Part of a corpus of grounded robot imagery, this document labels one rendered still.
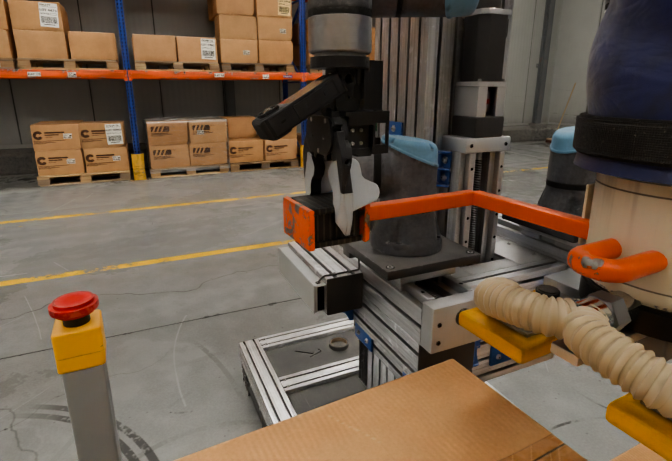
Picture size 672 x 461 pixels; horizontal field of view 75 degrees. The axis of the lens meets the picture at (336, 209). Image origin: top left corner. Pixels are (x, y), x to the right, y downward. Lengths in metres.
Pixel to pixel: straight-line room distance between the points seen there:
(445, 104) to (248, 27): 6.63
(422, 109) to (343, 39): 0.59
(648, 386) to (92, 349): 0.73
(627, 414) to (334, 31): 0.46
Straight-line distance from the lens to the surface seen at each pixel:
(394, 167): 0.86
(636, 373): 0.44
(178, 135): 7.34
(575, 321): 0.46
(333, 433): 0.62
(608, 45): 0.53
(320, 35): 0.53
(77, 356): 0.84
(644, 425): 0.49
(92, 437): 0.93
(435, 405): 0.67
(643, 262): 0.49
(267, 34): 7.69
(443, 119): 1.12
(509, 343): 0.55
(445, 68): 1.12
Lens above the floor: 1.37
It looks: 15 degrees down
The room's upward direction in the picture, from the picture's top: straight up
